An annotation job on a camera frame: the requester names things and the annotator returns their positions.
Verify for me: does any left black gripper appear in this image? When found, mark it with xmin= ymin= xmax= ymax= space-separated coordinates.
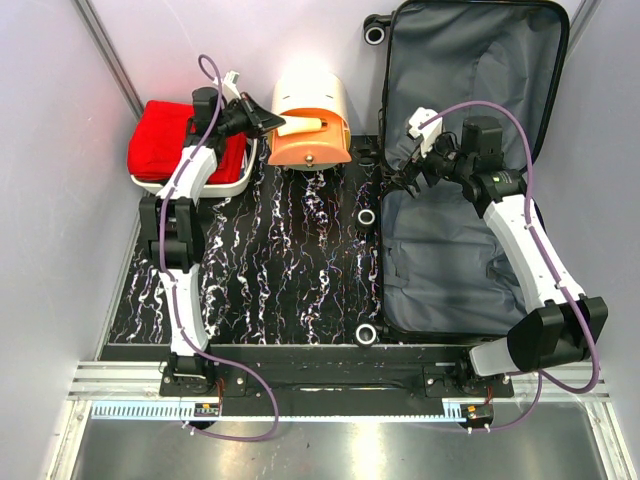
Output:
xmin=217 ymin=93 xmax=286 ymax=141

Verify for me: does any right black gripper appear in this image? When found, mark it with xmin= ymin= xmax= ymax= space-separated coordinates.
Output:
xmin=391 ymin=130 xmax=473 ymax=200

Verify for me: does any beige cosmetic tube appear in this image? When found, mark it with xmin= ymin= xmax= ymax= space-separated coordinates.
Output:
xmin=276 ymin=116 xmax=323 ymax=137

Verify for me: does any white plastic basin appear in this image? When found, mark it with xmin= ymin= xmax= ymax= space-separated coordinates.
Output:
xmin=130 ymin=139 xmax=259 ymax=202

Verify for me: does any orange white drawer box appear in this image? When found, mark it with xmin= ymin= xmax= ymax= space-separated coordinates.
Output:
xmin=268 ymin=70 xmax=351 ymax=171

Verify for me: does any black white space suitcase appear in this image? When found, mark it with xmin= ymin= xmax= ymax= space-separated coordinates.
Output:
xmin=363 ymin=1 xmax=569 ymax=343

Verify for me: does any red black garment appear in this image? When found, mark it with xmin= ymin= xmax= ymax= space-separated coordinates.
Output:
xmin=127 ymin=100 xmax=247 ymax=185

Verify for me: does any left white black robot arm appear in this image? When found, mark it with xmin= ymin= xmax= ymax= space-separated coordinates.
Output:
xmin=139 ymin=87 xmax=285 ymax=396

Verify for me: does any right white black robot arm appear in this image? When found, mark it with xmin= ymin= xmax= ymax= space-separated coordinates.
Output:
xmin=381 ymin=108 xmax=608 ymax=397

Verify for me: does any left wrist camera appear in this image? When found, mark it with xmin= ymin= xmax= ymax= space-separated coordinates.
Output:
xmin=218 ymin=70 xmax=241 ymax=102

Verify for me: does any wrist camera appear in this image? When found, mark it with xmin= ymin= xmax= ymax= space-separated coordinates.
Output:
xmin=407 ymin=107 xmax=443 ymax=158
xmin=218 ymin=70 xmax=241 ymax=102

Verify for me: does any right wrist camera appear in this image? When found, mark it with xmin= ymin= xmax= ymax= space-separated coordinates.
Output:
xmin=407 ymin=107 xmax=443 ymax=158

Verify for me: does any slotted cable duct rail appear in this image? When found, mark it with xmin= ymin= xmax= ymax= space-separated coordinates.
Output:
xmin=90 ymin=399 xmax=493 ymax=423

